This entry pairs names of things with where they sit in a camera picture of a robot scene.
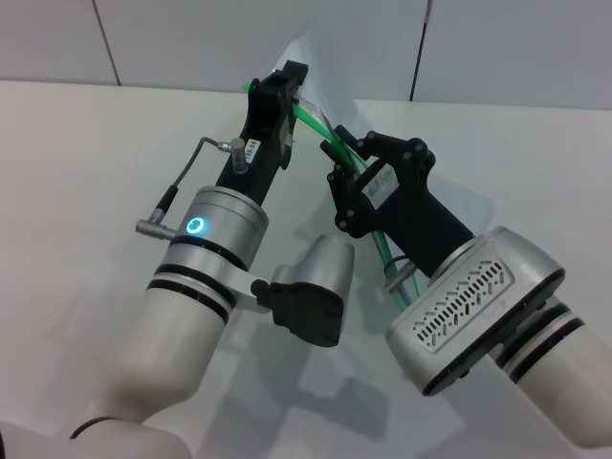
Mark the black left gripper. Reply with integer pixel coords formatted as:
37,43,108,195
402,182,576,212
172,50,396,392
215,59,308,208

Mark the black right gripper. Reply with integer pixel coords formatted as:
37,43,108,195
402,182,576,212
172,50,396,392
318,123,476,279

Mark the transparent document bag green zip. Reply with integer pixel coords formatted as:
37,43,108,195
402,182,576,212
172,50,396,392
195,28,498,459

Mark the dark right gripper cable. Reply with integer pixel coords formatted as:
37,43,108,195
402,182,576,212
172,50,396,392
382,255,416,294

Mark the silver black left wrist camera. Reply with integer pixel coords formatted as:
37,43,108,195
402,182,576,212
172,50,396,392
250,233,357,348

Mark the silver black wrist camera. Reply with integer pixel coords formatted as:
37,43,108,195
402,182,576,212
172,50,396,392
250,233,357,348
384,225,567,398

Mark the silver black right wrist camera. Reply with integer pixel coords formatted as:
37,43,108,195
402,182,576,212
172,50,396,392
384,225,567,398

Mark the grey left gripper cable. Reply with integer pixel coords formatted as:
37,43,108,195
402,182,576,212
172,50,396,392
135,136,259,239

